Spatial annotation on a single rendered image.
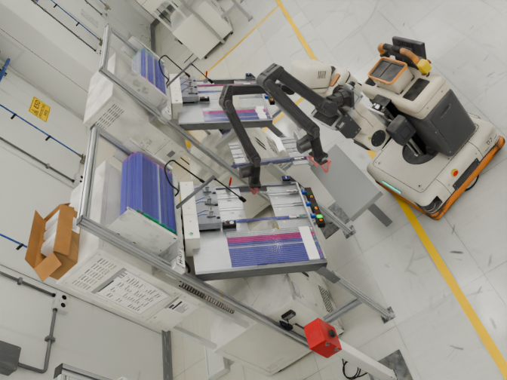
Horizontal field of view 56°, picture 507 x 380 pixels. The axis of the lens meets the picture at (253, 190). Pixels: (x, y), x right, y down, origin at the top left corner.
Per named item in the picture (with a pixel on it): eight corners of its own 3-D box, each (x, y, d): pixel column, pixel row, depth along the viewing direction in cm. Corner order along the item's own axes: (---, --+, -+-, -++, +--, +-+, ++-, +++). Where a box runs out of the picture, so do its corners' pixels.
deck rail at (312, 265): (324, 267, 266) (326, 259, 262) (325, 270, 264) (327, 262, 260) (195, 279, 253) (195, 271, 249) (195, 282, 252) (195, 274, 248)
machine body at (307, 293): (320, 254, 365) (268, 216, 329) (350, 334, 312) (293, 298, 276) (256, 298, 386) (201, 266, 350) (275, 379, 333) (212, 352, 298)
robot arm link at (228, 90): (223, 84, 259) (217, 82, 268) (224, 109, 263) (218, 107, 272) (296, 81, 276) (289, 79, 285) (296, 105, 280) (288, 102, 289)
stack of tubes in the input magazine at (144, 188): (171, 173, 286) (136, 148, 271) (176, 233, 248) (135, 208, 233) (157, 185, 290) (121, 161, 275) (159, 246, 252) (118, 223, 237)
